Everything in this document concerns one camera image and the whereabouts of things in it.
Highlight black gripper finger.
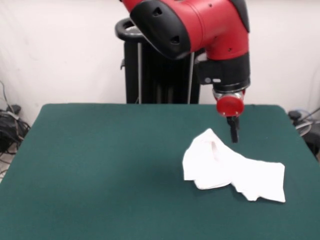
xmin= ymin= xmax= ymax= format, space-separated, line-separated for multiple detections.
xmin=226 ymin=115 xmax=240 ymax=144

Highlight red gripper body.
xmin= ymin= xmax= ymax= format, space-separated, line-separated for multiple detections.
xmin=215 ymin=88 xmax=247 ymax=118

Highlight white towel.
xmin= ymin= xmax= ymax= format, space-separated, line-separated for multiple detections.
xmin=181 ymin=128 xmax=286 ymax=203

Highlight dark green table cloth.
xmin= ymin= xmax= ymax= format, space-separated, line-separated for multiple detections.
xmin=0 ymin=103 xmax=320 ymax=240

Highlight black power adapter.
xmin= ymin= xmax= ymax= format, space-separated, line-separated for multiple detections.
xmin=6 ymin=104 xmax=22 ymax=114

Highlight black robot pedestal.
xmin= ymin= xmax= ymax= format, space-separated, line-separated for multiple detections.
xmin=114 ymin=18 xmax=208 ymax=105

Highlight black cable tangle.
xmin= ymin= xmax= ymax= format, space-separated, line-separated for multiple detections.
xmin=0 ymin=79 xmax=32 ymax=173

